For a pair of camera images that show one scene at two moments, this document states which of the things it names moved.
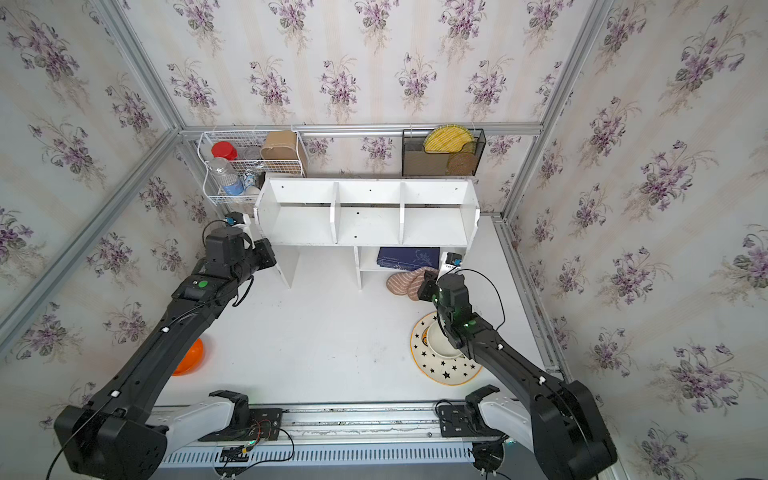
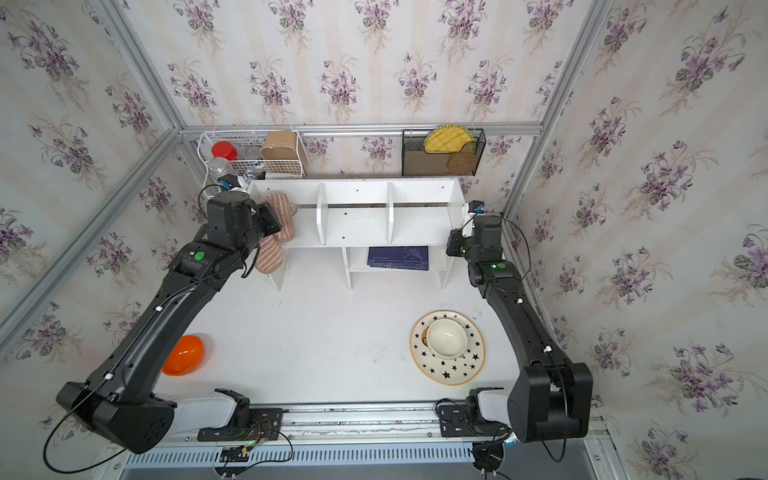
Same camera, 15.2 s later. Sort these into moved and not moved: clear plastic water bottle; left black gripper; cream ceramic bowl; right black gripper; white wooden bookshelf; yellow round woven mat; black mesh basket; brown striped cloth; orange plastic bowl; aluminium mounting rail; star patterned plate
Moved: left black gripper; right black gripper; white wooden bookshelf; brown striped cloth
Not moved: aluminium mounting rail; yellow round woven mat; orange plastic bowl; cream ceramic bowl; black mesh basket; clear plastic water bottle; star patterned plate
